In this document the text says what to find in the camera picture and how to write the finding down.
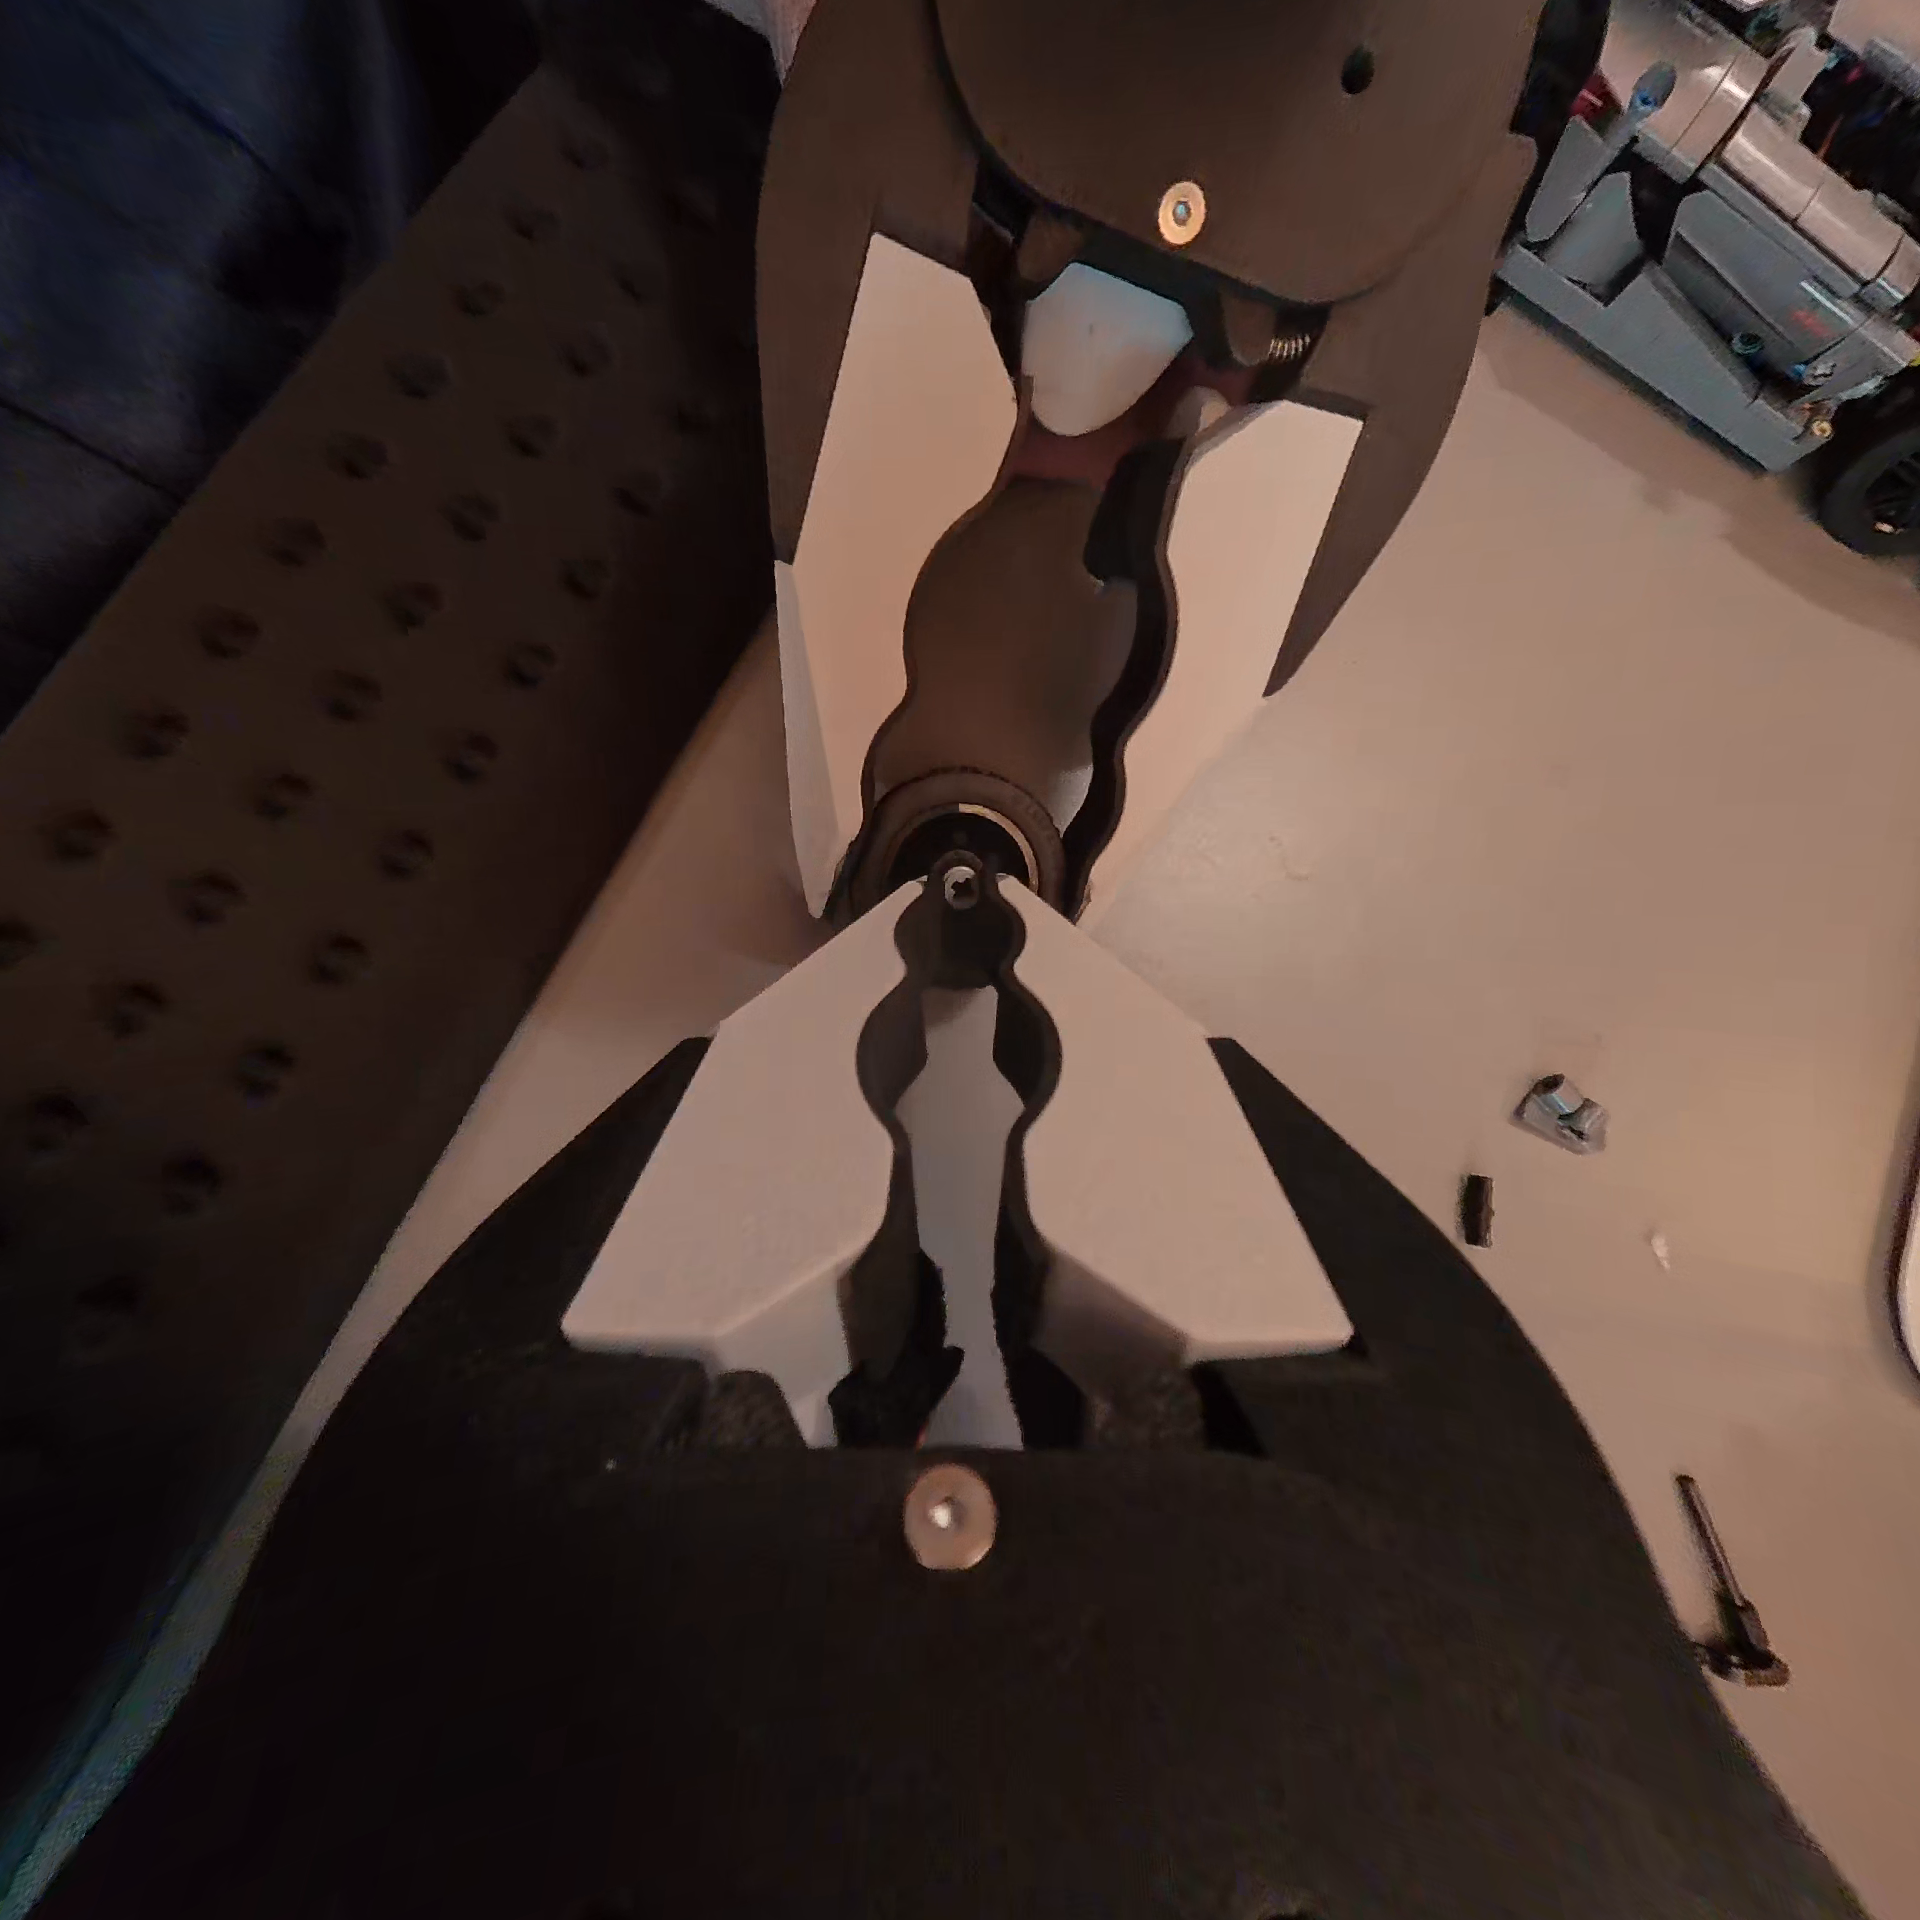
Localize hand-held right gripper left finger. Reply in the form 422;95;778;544
562;883;965;1449

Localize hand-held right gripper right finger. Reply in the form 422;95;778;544
982;873;1354;1449

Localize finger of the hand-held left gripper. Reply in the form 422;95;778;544
773;231;1125;921
1064;399;1367;921

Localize black toy wheel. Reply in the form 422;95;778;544
836;766;1079;940

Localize grey toy car model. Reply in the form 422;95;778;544
1492;0;1920;564

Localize grey triangular toy part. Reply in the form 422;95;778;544
1516;1073;1610;1154

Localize dark toy axle assembly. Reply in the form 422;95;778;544
1676;1478;1792;1692

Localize person's dark jacket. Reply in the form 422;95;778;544
0;0;544;723

